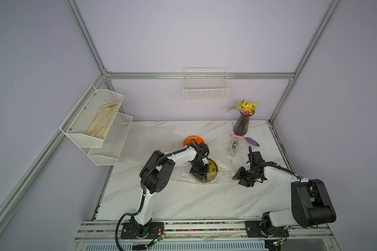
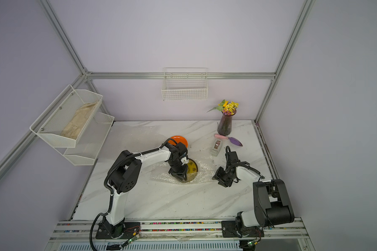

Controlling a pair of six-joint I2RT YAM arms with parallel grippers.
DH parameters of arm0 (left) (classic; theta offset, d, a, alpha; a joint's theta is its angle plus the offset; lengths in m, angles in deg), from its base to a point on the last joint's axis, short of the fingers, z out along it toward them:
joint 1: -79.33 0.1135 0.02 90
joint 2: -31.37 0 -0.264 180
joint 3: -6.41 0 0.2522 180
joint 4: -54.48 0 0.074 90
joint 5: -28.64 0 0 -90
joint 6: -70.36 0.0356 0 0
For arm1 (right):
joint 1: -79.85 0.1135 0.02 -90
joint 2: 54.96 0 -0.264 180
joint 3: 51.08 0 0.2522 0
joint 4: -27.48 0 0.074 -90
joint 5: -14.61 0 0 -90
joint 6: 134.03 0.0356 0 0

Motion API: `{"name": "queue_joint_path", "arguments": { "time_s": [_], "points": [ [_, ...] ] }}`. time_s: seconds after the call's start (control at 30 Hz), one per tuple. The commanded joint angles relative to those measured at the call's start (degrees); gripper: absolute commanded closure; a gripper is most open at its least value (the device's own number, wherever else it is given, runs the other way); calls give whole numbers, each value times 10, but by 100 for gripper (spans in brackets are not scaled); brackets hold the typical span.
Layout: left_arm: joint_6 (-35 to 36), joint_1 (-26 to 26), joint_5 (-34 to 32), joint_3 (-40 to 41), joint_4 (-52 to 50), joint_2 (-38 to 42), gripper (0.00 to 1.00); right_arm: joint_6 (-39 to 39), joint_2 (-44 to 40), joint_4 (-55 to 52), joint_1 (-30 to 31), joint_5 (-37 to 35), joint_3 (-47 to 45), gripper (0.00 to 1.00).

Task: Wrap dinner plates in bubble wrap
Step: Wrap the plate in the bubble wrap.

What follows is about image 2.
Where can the purple glass vase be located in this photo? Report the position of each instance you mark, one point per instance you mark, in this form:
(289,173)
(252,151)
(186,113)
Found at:
(225,124)

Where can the yellow patterned dinner plate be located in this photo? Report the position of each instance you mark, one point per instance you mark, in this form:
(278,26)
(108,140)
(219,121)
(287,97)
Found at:
(192,171)

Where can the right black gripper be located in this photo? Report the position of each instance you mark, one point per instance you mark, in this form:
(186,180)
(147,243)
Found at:
(218,179)

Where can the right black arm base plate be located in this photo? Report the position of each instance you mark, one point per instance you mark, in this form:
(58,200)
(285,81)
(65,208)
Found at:
(234,229)

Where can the beige cloth in bin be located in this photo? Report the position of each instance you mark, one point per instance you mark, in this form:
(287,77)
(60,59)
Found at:
(81,116)

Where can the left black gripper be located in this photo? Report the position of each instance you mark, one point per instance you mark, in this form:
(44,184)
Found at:
(181,174)

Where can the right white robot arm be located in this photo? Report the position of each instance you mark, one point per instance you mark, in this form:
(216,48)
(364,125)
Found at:
(271,201)

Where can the white wire wall basket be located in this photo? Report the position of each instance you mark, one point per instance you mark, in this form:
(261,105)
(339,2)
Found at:
(184,84)

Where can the clear bubble wrap sheet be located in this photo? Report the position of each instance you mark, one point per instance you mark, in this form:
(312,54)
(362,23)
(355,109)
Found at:
(160,173)
(133,139)

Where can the lower white mesh shelf bin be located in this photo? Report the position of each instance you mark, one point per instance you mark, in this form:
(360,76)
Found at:
(87,149)

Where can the yellow artificial flowers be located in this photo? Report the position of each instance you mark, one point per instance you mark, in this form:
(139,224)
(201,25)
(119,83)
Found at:
(227,107)

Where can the upper white mesh shelf bin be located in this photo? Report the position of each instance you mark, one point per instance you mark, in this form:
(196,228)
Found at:
(51,123)

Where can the white mesh shelf bin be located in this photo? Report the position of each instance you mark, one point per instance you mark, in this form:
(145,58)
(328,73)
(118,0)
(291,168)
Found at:
(51,123)
(87,149)

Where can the aluminium front rail frame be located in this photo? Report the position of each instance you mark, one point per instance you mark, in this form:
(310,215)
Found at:
(180,230)

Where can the orange dinner plate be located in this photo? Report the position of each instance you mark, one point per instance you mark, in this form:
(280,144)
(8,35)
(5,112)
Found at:
(178,139)

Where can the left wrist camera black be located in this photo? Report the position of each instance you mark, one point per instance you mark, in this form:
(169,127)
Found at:
(182,150)

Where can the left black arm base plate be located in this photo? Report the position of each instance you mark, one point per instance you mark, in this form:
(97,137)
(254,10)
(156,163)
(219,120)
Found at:
(125,230)

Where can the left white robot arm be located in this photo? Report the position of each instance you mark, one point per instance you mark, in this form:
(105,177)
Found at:
(124,173)

